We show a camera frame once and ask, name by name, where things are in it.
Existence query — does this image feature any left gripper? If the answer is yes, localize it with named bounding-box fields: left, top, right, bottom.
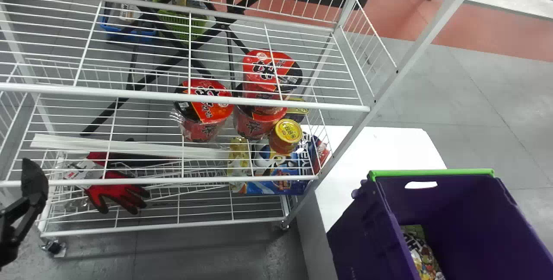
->
left=0, top=158, right=49, bottom=268

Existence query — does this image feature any red pair of gloves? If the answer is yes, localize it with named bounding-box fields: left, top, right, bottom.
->
left=65, top=150, right=150, bottom=215

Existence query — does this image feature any blue basket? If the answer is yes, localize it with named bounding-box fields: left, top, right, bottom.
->
left=99, top=0, right=159, bottom=43

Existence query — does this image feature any red noodle cup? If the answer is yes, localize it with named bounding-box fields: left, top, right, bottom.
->
left=241, top=49, right=304, bottom=100
left=172, top=79, right=234, bottom=143
left=232, top=95, right=289, bottom=141

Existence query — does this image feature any yellow snack packet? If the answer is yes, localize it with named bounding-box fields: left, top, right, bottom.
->
left=227, top=137, right=252, bottom=193

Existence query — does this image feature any green basket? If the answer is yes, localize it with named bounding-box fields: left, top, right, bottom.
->
left=155, top=0, right=213, bottom=43

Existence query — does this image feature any blue snack packet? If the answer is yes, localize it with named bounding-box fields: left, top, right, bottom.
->
left=245, top=135, right=331, bottom=196

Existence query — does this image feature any yellow can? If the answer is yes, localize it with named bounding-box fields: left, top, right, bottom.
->
left=268, top=118, right=303, bottom=156

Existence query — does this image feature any white slab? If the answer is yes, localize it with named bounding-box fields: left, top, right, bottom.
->
left=315, top=126, right=448, bottom=233

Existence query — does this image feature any colourful snack packet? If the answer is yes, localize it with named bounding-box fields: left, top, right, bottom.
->
left=401, top=224, right=446, bottom=280

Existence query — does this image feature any purple crate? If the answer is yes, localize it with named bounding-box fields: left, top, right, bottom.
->
left=327, top=168, right=553, bottom=280

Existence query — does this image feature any white wire rack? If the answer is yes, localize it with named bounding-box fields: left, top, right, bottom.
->
left=0, top=0, right=489, bottom=259

